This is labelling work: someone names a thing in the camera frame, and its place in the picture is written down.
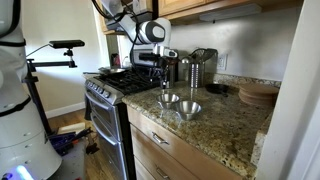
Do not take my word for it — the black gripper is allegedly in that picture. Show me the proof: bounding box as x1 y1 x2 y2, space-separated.
156 56 173 90

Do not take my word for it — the small stainless steel bowl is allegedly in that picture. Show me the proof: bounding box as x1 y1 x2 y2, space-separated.
172 100 203 122
155 93 181 110

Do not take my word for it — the steel ladle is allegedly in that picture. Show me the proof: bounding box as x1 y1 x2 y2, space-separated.
180 55 193 65

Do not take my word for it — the silver countertop appliance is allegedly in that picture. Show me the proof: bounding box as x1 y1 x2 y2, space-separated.
130 48 158 68

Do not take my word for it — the steel frying pan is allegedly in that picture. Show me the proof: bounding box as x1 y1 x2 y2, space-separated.
98 66 128 75

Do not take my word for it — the stainless steel gas range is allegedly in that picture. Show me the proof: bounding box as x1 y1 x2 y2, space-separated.
82 68 162 180

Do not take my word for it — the wooden base cabinet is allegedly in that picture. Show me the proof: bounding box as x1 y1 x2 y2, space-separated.
126 105 244 180

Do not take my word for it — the light wooden plank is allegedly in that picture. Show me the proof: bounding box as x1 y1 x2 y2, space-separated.
57 122 87 135

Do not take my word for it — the purple blue tool case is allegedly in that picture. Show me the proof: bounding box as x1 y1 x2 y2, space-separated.
49 131 77 149

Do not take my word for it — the wrist-mounted camera box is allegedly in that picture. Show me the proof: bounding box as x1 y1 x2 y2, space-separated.
153 45 180 59

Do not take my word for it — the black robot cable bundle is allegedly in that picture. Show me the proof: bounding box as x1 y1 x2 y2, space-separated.
91 0 148 69

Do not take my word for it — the steel drawer handle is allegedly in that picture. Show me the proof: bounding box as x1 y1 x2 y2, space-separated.
151 131 170 146
155 166 171 180

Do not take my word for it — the white wall outlet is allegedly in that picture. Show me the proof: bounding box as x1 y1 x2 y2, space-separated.
217 53 229 71

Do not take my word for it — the red handled black tool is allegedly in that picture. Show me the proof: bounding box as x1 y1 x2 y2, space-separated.
63 127 100 157

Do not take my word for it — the black stereo camera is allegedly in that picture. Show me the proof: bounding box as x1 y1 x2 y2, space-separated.
48 39 86 50

